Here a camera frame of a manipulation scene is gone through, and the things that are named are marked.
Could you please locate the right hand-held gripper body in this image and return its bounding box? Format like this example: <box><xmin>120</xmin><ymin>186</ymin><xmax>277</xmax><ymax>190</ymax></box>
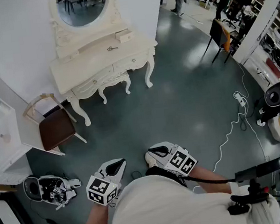
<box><xmin>162</xmin><ymin>141</ymin><xmax>200</xmax><ymax>180</ymax></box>

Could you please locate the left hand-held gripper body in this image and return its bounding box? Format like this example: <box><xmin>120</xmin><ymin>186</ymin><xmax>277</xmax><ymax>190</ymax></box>
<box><xmin>84</xmin><ymin>171</ymin><xmax>125</xmax><ymax>209</ymax></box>

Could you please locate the white ornate dressing table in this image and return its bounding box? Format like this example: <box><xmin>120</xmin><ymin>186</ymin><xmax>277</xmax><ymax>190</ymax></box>
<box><xmin>42</xmin><ymin>0</ymin><xmax>167</xmax><ymax>130</ymax></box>

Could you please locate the small white drawer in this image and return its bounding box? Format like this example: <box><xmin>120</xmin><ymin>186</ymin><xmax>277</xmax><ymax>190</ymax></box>
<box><xmin>59</xmin><ymin>50</ymin><xmax>81</xmax><ymax>64</ymax></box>
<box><xmin>115</xmin><ymin>28</ymin><xmax>135</xmax><ymax>44</ymax></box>

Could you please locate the person's right forearm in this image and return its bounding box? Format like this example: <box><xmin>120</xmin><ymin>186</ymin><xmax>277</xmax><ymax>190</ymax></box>
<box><xmin>186</xmin><ymin>161</ymin><xmax>233</xmax><ymax>199</ymax></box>

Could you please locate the person's right white shoe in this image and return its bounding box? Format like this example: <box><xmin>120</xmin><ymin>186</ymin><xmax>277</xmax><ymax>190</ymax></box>
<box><xmin>144</xmin><ymin>150</ymin><xmax>160</xmax><ymax>169</ymax></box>

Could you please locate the person's black trouser leg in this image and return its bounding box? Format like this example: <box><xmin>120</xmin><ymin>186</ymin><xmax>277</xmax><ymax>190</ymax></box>
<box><xmin>145</xmin><ymin>163</ymin><xmax>188</xmax><ymax>191</ymax></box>

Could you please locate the person's white shirt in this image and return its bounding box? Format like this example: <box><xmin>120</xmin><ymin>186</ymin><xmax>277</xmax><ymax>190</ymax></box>
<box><xmin>84</xmin><ymin>160</ymin><xmax>280</xmax><ymax>224</ymax></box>

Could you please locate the white and black robot part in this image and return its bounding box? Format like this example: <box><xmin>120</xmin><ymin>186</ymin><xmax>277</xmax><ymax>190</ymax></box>
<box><xmin>22</xmin><ymin>170</ymin><xmax>85</xmax><ymax>214</ymax></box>

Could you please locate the wooden chair with brown seat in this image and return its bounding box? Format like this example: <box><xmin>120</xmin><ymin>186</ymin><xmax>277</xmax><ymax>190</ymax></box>
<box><xmin>20</xmin><ymin>89</ymin><xmax>89</xmax><ymax>160</ymax></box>

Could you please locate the black clamp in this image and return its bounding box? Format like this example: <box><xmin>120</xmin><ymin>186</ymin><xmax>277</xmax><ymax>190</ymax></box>
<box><xmin>225</xmin><ymin>177</ymin><xmax>271</xmax><ymax>216</ymax></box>

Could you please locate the white ornate stool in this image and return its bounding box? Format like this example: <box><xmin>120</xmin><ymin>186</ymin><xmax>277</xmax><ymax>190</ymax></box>
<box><xmin>96</xmin><ymin>71</ymin><xmax>134</xmax><ymax>105</ymax></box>

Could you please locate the white power strip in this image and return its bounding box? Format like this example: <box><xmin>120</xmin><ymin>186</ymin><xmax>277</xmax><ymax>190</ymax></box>
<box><xmin>232</xmin><ymin>90</ymin><xmax>248</xmax><ymax>108</ymax></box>

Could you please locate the pale pink item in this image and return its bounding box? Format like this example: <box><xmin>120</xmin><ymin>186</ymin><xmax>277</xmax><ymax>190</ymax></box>
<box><xmin>0</xmin><ymin>132</ymin><xmax>13</xmax><ymax>145</ymax></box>

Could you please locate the white cabinet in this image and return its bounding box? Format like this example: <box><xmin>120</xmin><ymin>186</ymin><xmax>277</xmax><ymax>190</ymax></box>
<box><xmin>0</xmin><ymin>65</ymin><xmax>69</xmax><ymax>187</ymax></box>

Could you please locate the white and black standing robot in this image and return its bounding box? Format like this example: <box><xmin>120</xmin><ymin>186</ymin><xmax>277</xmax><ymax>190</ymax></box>
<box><xmin>252</xmin><ymin>79</ymin><xmax>280</xmax><ymax>146</ymax></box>

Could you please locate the black chair with orange cushion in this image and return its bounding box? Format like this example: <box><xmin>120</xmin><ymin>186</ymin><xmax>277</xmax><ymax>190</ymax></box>
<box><xmin>199</xmin><ymin>16</ymin><xmax>243</xmax><ymax>66</ymax></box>

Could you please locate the black office chair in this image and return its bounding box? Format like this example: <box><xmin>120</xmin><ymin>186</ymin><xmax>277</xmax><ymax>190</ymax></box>
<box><xmin>220</xmin><ymin>6</ymin><xmax>245</xmax><ymax>30</ymax></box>

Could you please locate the white shelf rack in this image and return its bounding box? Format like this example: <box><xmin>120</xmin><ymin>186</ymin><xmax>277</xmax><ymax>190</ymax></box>
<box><xmin>234</xmin><ymin>9</ymin><xmax>280</xmax><ymax>90</ymax></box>

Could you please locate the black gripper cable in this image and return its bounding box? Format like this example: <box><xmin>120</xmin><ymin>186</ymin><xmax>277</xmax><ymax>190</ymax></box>
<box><xmin>186</xmin><ymin>170</ymin><xmax>237</xmax><ymax>188</ymax></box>

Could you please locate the white floor cable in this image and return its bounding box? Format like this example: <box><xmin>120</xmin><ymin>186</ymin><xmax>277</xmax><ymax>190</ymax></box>
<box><xmin>179</xmin><ymin>60</ymin><xmax>272</xmax><ymax>194</ymax></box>

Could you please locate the oval mirror with white frame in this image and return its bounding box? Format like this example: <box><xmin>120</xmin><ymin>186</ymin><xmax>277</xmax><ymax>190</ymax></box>
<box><xmin>48</xmin><ymin>0</ymin><xmax>124</xmax><ymax>38</ymax></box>

